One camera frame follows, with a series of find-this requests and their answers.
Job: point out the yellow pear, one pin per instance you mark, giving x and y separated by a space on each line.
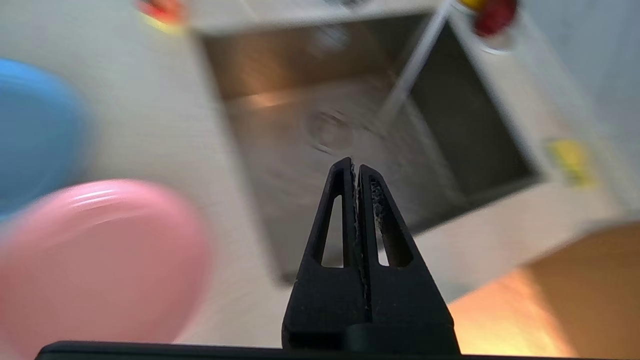
472 4

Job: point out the blue-grey plate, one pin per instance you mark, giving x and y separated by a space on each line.
35 130

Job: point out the dark red apple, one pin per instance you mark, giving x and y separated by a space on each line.
495 17

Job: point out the small white dish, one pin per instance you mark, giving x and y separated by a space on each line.
500 45

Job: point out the yellow green sponge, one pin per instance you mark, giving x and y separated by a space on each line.
570 160

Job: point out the yellow-capped detergent bottle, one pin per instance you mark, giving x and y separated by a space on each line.
162 11

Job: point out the stainless steel sink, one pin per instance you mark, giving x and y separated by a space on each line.
300 75

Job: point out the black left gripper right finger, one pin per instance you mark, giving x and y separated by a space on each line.
405 310

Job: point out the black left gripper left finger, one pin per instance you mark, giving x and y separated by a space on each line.
325 305

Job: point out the round metal drain strainer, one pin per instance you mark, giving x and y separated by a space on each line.
330 131

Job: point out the pink plate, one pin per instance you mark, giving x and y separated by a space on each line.
100 260

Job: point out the running water stream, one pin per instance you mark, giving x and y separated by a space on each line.
410 75

